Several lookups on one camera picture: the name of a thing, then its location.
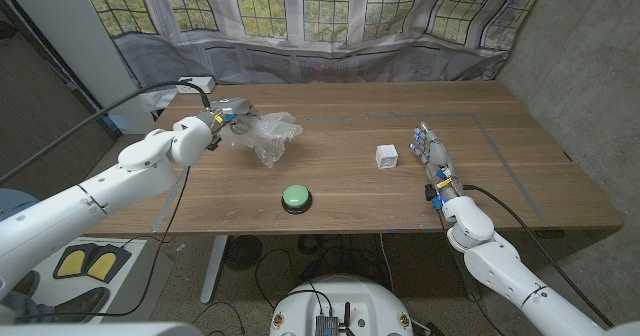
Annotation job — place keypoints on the white floor platform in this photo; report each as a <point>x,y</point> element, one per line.
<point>145,276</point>

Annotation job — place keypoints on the round black floor fan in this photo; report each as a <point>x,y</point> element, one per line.
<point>242,252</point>

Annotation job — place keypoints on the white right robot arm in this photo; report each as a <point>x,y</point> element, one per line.
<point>500,271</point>

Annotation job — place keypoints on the yellow black foot pedal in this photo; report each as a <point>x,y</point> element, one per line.
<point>72,263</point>
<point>105,266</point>

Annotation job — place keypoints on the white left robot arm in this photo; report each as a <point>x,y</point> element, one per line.
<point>100,201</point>

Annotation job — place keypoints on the green button, black base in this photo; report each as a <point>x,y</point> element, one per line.
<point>296,196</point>

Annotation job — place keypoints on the small white block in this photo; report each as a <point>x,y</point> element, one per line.
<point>387,156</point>

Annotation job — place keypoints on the white table leg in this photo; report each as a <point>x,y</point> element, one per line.
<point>215,266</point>

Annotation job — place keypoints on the clear bubble wrap sheet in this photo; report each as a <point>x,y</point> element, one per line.
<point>272,136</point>

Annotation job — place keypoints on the person in blue jeans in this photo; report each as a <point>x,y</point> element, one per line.
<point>75,303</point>

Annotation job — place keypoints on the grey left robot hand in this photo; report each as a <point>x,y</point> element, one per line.
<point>237,110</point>

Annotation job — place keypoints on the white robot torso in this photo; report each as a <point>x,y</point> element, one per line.
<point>345,296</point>

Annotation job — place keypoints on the printed window backdrop cloth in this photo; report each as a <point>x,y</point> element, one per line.
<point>325,61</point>

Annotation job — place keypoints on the white power strip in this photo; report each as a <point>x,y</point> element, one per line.
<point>207,83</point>

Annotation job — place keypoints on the grey electronics box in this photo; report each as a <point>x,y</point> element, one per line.
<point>326,326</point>

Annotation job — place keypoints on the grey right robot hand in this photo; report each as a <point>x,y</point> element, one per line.
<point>439,161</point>

